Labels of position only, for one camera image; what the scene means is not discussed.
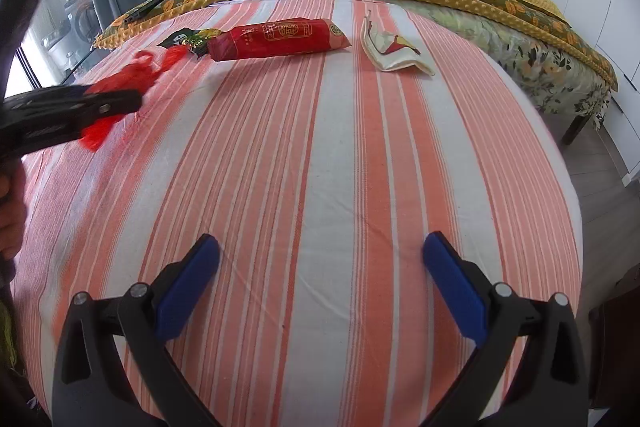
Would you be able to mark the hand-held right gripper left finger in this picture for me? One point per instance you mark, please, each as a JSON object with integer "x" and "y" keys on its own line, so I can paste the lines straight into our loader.
{"x": 187, "y": 287}

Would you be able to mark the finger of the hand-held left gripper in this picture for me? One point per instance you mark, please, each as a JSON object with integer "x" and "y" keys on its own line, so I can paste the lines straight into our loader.
{"x": 75, "y": 117}
{"x": 55, "y": 94}

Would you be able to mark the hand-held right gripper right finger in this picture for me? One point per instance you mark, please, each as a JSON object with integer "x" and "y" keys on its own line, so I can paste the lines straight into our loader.
{"x": 455, "y": 282}

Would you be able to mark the red mesh bag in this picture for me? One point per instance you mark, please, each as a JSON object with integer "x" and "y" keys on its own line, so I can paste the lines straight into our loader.
{"x": 122, "y": 82}

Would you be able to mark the person's left hand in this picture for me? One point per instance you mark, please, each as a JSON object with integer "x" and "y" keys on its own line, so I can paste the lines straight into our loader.
{"x": 11, "y": 212}

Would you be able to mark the washing machine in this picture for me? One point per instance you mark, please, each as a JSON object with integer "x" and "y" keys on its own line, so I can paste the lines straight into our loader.
{"x": 75, "y": 22}

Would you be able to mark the dark green packet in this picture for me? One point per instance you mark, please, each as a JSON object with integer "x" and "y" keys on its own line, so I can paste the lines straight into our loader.
{"x": 182, "y": 42}

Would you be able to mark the orange white striped bedsheet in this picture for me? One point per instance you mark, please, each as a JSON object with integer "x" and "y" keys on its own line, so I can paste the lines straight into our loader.
{"x": 320, "y": 207}

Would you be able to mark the wooden bed leg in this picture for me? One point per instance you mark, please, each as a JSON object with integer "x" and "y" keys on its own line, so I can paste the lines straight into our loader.
{"x": 574, "y": 127}

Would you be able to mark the long red packet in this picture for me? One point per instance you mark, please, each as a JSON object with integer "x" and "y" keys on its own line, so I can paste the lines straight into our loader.
{"x": 275, "y": 39}

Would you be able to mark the cream floral bed cover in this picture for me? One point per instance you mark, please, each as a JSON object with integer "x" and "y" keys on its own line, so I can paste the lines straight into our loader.
{"x": 540, "y": 62}

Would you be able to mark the white crumpled wrapper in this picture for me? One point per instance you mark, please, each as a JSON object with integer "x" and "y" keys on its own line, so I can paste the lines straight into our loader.
{"x": 395, "y": 52}

